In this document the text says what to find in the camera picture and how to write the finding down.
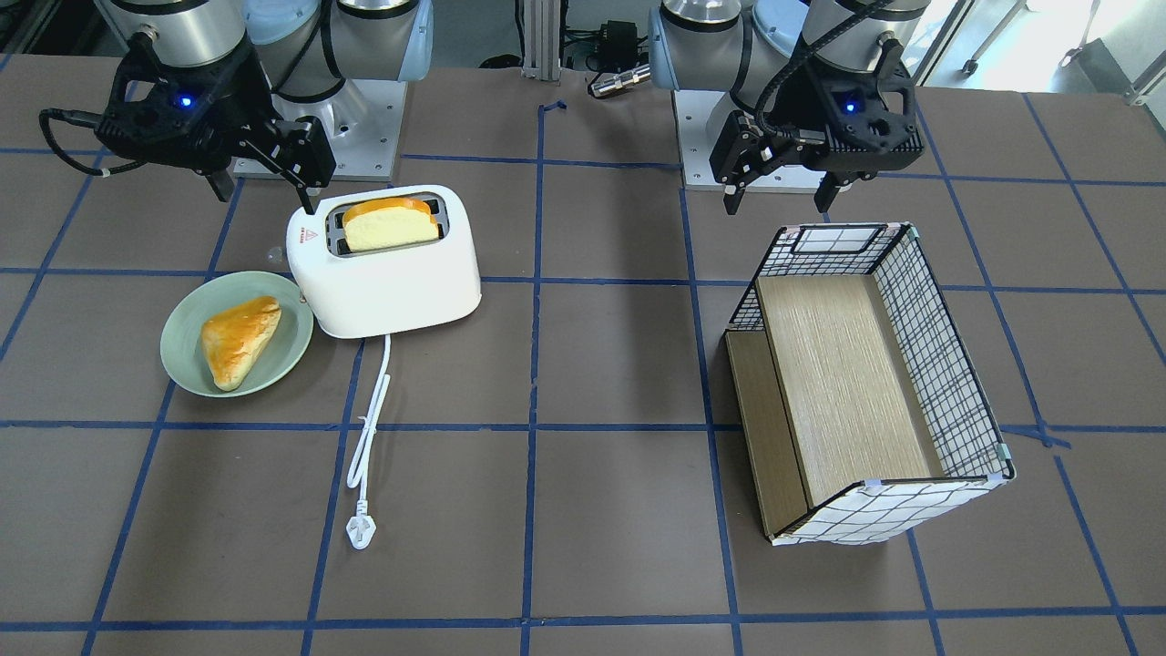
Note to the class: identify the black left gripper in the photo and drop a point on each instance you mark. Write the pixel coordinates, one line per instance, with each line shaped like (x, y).
(795, 107)

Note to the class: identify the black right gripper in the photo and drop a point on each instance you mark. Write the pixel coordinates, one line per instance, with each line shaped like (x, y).
(244, 102)

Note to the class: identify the white toaster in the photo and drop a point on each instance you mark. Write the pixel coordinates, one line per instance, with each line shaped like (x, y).
(356, 294)

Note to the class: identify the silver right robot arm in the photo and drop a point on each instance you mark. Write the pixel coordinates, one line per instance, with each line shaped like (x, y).
(307, 49)

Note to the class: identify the yellow bread slice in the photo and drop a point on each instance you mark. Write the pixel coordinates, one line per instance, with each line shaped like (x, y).
(389, 223)

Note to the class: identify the triangular golden pastry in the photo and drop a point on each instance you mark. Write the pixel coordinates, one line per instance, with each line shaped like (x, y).
(233, 340)

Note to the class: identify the green plate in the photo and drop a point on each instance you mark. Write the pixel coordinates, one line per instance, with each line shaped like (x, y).
(180, 350)

